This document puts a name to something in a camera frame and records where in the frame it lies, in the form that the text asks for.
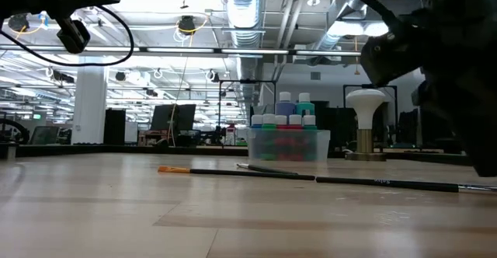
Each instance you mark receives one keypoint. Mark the black paintbrush silver ferrule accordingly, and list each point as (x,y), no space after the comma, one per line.
(388,183)

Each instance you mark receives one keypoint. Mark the small bright green paint bottle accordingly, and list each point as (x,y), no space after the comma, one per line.
(269,119)

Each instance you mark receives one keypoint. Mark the white brass mushroom table lamp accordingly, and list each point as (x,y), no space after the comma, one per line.
(365,106)

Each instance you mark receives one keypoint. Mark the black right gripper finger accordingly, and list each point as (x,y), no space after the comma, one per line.
(458,126)
(487,141)

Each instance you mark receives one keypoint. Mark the black monitor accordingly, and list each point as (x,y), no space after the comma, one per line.
(338,126)
(405,127)
(163,116)

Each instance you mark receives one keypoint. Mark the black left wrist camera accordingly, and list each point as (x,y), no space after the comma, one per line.
(74,36)

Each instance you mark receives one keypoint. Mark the small dark red paint bottle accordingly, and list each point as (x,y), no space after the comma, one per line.
(295,119)

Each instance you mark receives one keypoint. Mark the thin black paintbrush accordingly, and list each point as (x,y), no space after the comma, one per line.
(272,169)

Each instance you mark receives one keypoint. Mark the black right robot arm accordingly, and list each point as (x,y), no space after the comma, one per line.
(458,1)

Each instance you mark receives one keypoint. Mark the clear plastic bin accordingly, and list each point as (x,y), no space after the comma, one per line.
(322,145)

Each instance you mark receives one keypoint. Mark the black hanging camera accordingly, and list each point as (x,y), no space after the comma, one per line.
(18,21)
(187,24)

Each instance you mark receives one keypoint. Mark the white building pillar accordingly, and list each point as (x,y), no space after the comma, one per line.
(89,102)

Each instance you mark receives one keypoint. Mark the long black light bar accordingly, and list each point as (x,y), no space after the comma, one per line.
(141,49)

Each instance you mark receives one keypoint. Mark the large lavender paint bottle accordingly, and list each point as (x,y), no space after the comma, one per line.
(285,108)

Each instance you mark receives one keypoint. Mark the small blue paint bottle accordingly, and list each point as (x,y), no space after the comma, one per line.
(257,119)

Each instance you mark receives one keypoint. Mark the large teal paint bottle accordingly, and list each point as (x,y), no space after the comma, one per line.
(305,108)

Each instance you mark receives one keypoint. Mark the black cabinet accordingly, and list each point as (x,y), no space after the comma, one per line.
(115,126)

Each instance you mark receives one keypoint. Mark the small sea green paint bottle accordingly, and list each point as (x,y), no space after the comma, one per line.
(309,120)

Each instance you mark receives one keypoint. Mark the black aluminium table frame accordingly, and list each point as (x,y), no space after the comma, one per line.
(77,149)

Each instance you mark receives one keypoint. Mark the black paintbrush orange bristles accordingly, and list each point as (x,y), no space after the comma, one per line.
(252,173)

